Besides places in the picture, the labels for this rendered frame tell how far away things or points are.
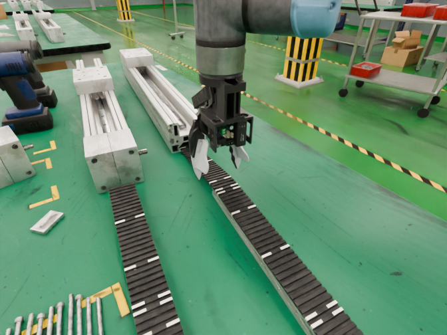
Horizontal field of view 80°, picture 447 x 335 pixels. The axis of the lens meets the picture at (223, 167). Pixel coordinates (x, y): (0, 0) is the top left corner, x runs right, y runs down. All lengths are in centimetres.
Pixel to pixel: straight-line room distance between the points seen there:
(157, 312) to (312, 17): 40
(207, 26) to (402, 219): 49
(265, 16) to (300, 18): 4
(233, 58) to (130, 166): 32
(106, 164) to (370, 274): 52
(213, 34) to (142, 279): 35
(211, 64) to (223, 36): 4
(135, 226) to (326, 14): 41
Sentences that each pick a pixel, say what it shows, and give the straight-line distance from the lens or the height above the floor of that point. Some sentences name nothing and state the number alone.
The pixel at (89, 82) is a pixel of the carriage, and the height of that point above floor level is 90.
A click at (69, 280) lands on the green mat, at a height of 78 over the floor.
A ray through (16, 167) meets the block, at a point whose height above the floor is 81.
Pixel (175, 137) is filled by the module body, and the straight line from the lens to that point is 70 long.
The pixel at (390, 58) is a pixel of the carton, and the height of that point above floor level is 10.
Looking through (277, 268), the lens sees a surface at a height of 81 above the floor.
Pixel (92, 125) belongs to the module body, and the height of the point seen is 86.
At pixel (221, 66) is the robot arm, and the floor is 106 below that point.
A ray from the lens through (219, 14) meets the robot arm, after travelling 40.
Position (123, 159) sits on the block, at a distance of 59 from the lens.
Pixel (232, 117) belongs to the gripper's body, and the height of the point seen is 98.
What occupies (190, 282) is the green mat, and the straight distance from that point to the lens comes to 44.
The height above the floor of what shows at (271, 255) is 81.
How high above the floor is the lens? 116
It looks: 35 degrees down
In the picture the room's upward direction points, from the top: straight up
